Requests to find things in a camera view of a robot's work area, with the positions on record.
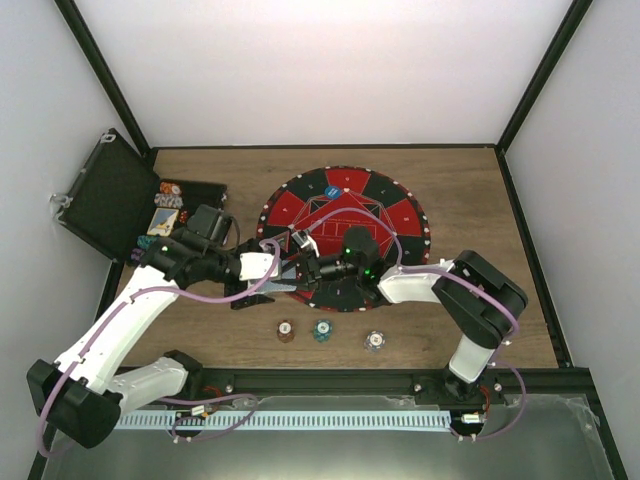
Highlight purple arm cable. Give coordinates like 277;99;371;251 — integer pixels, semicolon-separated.
35;238;281;459
299;205;527;443

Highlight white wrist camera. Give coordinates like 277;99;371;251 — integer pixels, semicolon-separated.
291;230;320;257
239;252;280;281

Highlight orange chip stack in case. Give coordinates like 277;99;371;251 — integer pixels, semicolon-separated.
159;182;182;196

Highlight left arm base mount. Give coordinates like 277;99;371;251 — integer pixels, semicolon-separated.
158;376;236;406

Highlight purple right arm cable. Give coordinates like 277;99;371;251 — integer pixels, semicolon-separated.
299;205;527;443

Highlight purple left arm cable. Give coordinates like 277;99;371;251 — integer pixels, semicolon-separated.
35;238;281;459

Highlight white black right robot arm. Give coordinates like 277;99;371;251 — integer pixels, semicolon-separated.
291;226;528;403

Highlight blue dealer button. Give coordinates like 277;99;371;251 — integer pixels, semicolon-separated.
324;185;342;200

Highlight round red black poker mat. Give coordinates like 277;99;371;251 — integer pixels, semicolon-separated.
255;166;431;313

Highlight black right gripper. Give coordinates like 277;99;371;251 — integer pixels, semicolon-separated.
278;250;363;293

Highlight black poker chip case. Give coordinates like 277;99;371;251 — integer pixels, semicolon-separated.
50;128;227;263

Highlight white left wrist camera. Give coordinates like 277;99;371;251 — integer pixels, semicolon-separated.
239;252;280;281

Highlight brown poker chip stack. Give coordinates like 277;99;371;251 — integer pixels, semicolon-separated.
276;320;295;343

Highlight teal poker chip stack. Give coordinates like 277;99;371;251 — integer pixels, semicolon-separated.
313;320;332;343

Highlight card deck in case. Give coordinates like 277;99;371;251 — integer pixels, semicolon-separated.
147;207;179;237

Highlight grey striped chips in case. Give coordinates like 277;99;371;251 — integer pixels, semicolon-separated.
154;193;183;209

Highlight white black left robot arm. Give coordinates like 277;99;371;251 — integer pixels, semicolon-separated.
26;205;281;448

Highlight light blue slotted cable duct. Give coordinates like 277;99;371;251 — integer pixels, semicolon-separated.
116;410;451;433

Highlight blue white poker chip stack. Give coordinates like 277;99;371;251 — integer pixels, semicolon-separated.
364;330;386;353

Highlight blue patterned card deck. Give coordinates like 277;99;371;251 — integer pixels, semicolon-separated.
258;270;298;294

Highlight purple chip stack in case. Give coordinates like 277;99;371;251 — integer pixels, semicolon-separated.
130;248;144;264

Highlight black aluminium frame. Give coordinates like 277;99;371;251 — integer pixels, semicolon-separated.
56;1;627;479

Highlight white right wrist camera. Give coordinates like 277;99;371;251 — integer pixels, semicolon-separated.
291;230;320;257

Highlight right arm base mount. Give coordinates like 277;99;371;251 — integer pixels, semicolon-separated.
411;369;505;408

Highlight green chip stack in case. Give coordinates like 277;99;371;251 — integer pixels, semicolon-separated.
136;235;155;250

